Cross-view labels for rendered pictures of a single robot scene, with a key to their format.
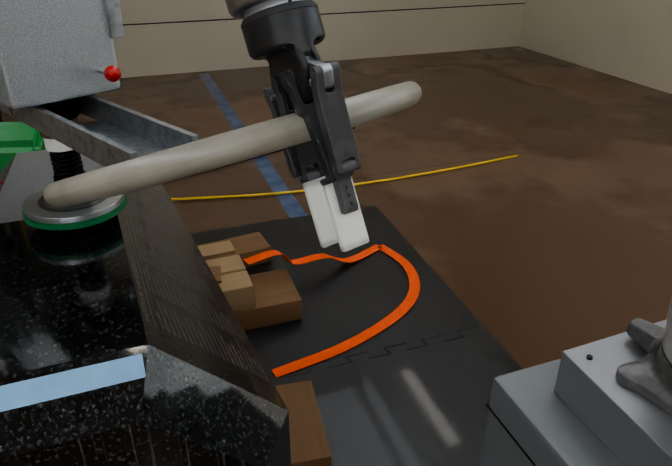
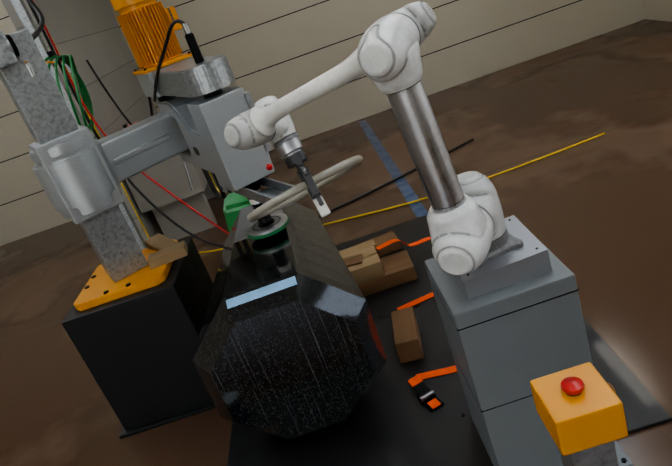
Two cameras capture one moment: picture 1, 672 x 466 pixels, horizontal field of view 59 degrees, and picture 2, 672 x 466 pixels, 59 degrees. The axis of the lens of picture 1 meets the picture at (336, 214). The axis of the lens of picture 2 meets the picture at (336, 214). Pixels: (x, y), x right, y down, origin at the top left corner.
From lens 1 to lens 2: 150 cm
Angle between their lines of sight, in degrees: 20
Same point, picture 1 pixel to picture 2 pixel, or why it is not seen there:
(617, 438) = not seen: hidden behind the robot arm
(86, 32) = (256, 152)
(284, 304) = (403, 270)
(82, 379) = (274, 287)
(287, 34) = (294, 162)
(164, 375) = (304, 283)
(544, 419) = (435, 270)
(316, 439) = (410, 332)
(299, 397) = (404, 315)
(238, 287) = (371, 263)
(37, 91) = (242, 181)
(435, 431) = not seen: hidden behind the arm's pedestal
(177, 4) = not seen: hidden behind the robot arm
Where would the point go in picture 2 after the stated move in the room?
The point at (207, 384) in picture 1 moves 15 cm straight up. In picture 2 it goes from (324, 287) to (312, 257)
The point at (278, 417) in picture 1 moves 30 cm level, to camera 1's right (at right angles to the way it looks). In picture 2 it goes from (360, 301) to (429, 291)
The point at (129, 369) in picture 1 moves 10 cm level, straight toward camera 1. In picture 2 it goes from (290, 282) to (293, 293)
